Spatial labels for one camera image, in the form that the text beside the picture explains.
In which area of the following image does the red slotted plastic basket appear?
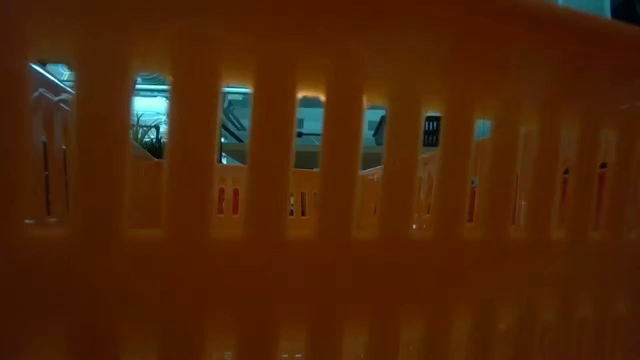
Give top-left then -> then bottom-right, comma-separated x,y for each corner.
217,187 -> 241,217

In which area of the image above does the orange slotted plastic basket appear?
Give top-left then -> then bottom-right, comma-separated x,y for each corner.
0,0 -> 640,360

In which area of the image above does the black vented box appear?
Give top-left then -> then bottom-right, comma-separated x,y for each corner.
423,114 -> 442,148

